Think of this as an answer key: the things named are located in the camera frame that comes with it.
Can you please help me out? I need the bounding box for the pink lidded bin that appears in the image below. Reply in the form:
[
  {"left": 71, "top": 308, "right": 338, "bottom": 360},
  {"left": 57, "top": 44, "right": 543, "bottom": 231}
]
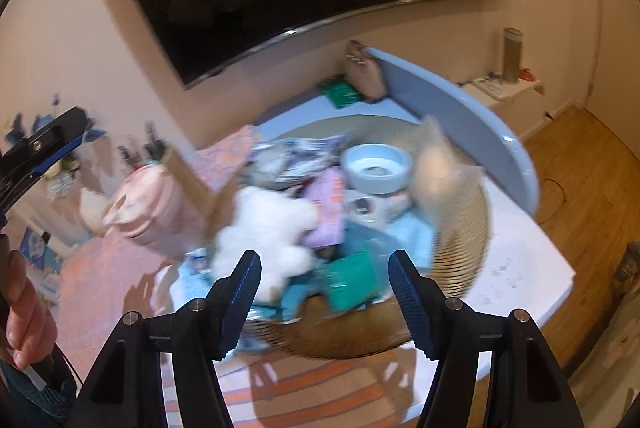
[{"left": 103, "top": 165, "right": 203, "bottom": 259}]

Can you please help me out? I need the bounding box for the white makeup sponge bag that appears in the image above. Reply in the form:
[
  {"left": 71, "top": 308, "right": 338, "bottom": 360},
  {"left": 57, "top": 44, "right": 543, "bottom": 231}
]
[{"left": 410, "top": 116, "right": 483, "bottom": 244}]

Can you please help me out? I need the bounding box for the green packet on table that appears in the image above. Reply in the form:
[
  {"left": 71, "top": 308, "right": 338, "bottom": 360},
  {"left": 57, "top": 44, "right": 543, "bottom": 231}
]
[{"left": 318, "top": 74, "right": 363, "bottom": 110}]

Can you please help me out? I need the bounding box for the brown leather handbag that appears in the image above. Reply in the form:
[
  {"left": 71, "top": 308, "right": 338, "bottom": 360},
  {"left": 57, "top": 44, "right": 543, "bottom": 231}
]
[{"left": 345, "top": 39, "right": 388, "bottom": 103}]

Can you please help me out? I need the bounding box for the stack of books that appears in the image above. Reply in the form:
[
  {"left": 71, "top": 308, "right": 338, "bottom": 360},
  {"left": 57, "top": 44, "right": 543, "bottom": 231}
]
[{"left": 8, "top": 216, "right": 74, "bottom": 308}]

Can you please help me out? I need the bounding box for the teal soft pouch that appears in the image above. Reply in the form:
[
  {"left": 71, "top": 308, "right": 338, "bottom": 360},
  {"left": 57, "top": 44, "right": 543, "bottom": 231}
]
[{"left": 320, "top": 249, "right": 380, "bottom": 313}]

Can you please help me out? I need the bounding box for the white plush toy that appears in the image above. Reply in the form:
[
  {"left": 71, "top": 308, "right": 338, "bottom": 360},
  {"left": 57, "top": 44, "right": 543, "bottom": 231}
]
[{"left": 210, "top": 186, "right": 319, "bottom": 304}]

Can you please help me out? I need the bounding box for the purple wet wipes pack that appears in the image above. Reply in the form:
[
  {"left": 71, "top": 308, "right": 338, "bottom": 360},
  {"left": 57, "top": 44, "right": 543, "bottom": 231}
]
[{"left": 303, "top": 167, "right": 345, "bottom": 249}]

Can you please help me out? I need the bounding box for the person's left hand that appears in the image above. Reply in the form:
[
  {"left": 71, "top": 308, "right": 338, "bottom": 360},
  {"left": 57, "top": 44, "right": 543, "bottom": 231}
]
[{"left": 1, "top": 234, "right": 58, "bottom": 370}]

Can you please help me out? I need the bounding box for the wooden pen holder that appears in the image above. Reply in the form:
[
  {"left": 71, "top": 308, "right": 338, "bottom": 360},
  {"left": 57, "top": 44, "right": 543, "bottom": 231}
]
[{"left": 160, "top": 145, "right": 221, "bottom": 234}]

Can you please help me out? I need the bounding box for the grey thermos bottle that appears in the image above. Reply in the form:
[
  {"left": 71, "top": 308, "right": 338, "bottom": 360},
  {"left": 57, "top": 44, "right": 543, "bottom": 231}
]
[{"left": 501, "top": 27, "right": 524, "bottom": 84}]

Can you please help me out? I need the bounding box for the light blue round lid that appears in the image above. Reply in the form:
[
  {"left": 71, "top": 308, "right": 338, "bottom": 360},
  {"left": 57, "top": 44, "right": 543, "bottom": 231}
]
[{"left": 364, "top": 47, "right": 540, "bottom": 216}]

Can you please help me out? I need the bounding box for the woven round basket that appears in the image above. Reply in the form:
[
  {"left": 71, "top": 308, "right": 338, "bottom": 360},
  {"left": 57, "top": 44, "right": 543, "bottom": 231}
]
[{"left": 204, "top": 115, "right": 494, "bottom": 361}]

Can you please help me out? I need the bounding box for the blue plaid fabric bow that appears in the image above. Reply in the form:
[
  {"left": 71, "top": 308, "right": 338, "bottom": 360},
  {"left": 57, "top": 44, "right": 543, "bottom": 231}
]
[{"left": 244, "top": 130, "right": 354, "bottom": 191}]

